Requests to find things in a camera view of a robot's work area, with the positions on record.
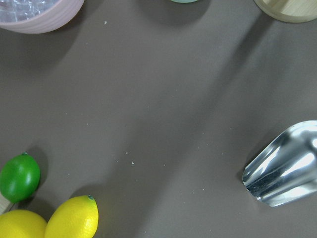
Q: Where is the green bowl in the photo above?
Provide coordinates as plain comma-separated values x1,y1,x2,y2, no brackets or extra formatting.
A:
171,0,198,3

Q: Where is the green lime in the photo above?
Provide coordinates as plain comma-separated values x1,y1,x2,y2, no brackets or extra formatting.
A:
0,153,41,203

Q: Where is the wooden stand with round base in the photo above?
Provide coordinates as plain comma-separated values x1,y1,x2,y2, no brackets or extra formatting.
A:
254,0,317,23

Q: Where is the steel ice scoop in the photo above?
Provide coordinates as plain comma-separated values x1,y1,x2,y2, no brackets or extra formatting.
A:
242,120,317,207

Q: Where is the yellow lemon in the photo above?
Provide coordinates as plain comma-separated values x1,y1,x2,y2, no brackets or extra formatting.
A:
44,195,99,238
0,210,47,238

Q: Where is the wooden cutting board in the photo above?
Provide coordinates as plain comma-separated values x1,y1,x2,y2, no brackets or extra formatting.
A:
0,194,12,215

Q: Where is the pink bowl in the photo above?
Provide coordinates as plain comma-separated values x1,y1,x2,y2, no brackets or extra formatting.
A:
0,0,84,34

